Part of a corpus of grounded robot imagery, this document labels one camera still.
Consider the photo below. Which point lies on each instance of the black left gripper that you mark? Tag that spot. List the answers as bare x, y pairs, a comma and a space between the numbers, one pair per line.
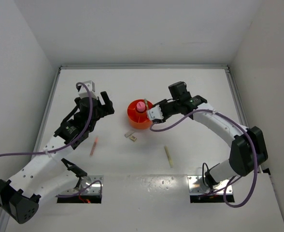
106, 108

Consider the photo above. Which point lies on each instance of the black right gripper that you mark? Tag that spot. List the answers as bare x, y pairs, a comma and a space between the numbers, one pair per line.
161, 104

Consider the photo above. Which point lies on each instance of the pink capped glue bottle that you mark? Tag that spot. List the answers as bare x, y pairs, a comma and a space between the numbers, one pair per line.
140, 106

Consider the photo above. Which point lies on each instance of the green glue stick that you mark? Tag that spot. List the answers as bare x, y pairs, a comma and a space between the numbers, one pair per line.
146, 104

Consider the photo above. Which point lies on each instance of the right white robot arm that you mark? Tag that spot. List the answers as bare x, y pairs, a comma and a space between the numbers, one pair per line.
247, 145

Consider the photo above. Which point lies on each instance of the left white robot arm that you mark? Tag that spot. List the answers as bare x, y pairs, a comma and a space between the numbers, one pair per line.
19, 196

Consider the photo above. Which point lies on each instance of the orange round divided container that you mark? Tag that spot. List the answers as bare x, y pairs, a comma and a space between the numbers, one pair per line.
138, 120

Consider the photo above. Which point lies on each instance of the grey white eraser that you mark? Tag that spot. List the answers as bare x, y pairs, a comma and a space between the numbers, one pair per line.
129, 133

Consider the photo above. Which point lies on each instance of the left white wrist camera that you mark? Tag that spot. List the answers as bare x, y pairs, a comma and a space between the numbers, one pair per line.
86, 89

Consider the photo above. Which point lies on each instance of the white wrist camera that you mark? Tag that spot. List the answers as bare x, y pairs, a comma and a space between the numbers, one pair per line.
86, 89
155, 114

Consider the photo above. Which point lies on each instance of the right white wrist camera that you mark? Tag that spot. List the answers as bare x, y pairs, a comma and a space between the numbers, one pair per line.
155, 114

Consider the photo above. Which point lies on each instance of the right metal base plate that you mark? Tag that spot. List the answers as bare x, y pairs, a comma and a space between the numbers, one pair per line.
196, 186

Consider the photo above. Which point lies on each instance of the metal base plate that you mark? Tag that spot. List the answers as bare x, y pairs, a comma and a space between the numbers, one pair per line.
87, 186
196, 186

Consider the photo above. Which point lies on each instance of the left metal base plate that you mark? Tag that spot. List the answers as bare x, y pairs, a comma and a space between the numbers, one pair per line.
87, 186

